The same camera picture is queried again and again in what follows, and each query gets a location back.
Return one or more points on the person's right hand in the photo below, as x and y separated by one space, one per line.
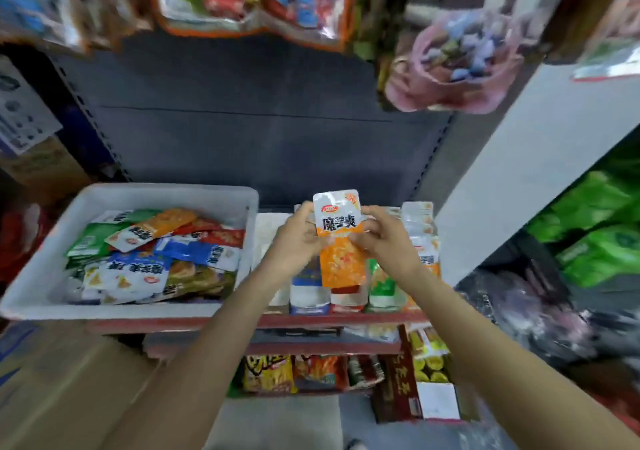
392 245

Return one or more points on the person's left hand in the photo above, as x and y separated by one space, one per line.
292 243

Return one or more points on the gold display box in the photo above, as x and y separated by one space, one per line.
268 240

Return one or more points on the orange display box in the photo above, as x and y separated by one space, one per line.
430 265

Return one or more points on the green display box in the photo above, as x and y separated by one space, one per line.
385 300

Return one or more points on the blue display box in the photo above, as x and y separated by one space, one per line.
310 303

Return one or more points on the red display box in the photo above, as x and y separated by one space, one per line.
350 303

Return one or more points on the pile of snack packets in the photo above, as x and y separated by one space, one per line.
150 260

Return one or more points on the white plastic bin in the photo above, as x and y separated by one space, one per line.
35 275

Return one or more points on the person's right forearm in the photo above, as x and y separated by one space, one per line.
510 365

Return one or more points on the person's left forearm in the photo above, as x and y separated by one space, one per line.
200 365

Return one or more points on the yellow snack packets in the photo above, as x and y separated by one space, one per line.
428 355

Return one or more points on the hanging yellow green snack bags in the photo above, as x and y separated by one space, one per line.
375 15

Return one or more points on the plain brown cardboard carton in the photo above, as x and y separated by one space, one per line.
45 170

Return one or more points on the blue print cardboard carton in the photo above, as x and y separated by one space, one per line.
60 385

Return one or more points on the orange-edged clear candy bag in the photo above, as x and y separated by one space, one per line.
610 60

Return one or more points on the white blue carton box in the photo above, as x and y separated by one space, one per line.
25 110

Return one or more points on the row of orange chip bags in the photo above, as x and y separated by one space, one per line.
300 373

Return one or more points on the dark red white-label carton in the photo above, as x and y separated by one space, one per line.
400 400

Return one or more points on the black plastic wrapped bundle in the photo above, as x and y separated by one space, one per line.
530 320

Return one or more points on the hanging pink candy bag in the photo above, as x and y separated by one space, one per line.
455 65

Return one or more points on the stack of green packs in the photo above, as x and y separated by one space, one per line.
590 230

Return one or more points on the orange trimmed colourful candy bag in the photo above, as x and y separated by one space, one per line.
250 0

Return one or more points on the red plastic bag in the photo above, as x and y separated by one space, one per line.
18 245

